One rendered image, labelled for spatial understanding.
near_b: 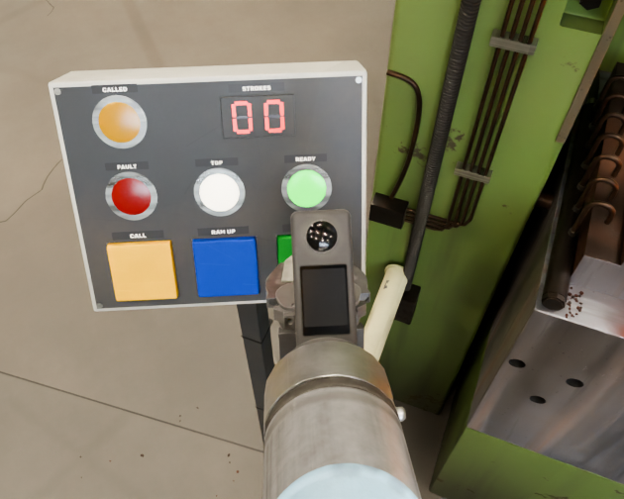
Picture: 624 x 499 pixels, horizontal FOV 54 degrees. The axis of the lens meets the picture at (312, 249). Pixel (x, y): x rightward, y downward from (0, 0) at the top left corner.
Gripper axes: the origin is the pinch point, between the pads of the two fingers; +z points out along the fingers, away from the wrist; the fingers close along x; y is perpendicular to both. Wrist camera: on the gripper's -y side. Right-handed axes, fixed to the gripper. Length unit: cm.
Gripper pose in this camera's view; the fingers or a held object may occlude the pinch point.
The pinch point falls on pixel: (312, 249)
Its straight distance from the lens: 62.3
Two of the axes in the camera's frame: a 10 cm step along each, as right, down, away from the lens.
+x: 10.0, -0.5, 0.3
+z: -0.5, -4.1, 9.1
